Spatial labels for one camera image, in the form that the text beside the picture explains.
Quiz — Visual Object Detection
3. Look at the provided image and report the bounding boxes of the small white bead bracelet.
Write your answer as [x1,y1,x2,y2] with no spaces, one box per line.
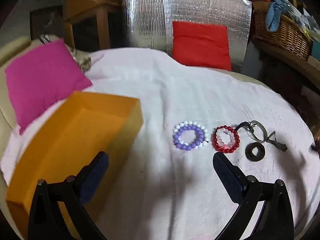
[172,121,209,150]

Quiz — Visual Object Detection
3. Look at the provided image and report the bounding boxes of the grey band bracelet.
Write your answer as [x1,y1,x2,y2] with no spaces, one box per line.
[237,120,268,143]

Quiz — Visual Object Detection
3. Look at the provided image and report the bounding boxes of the patterned cloth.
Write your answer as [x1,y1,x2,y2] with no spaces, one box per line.
[67,46,92,72]

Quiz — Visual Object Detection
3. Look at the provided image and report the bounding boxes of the red bead bracelet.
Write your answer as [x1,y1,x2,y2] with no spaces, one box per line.
[212,125,240,153]

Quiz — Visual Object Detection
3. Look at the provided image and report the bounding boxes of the pink cushion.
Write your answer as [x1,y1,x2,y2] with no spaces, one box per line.
[4,39,93,135]

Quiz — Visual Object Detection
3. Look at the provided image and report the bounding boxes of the red cushion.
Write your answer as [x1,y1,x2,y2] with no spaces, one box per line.
[172,21,232,72]

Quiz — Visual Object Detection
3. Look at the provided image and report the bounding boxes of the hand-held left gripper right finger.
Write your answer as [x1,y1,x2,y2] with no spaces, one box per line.
[212,152,295,240]

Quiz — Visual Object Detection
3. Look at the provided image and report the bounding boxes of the purple bead bracelet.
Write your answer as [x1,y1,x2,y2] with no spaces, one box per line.
[175,125,205,151]

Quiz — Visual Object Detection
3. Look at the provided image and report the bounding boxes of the silver insulation sheet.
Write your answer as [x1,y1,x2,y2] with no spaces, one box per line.
[124,0,252,68]

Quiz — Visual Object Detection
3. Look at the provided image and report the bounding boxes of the pale translucent bead bracelet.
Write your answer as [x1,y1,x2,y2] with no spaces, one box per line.
[216,128,237,147]

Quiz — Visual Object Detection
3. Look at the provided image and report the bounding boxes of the blue cloth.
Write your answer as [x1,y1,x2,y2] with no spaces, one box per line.
[265,0,292,32]

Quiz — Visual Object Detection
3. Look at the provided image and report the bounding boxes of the wicker basket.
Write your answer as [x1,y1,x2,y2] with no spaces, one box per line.
[254,10,313,61]

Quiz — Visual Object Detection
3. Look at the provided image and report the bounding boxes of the orange cardboard box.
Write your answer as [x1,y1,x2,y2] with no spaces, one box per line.
[5,91,143,240]

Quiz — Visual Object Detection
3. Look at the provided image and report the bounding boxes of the wooden shelf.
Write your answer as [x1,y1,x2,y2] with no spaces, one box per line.
[252,39,320,90]

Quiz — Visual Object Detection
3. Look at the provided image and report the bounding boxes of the dark thick ring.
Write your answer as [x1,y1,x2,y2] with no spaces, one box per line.
[245,142,266,161]

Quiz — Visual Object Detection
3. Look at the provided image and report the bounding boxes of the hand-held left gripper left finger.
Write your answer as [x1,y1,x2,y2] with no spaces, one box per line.
[28,151,110,240]

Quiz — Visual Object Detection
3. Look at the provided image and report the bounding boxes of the white towel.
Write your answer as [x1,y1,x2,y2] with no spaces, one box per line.
[0,47,317,240]

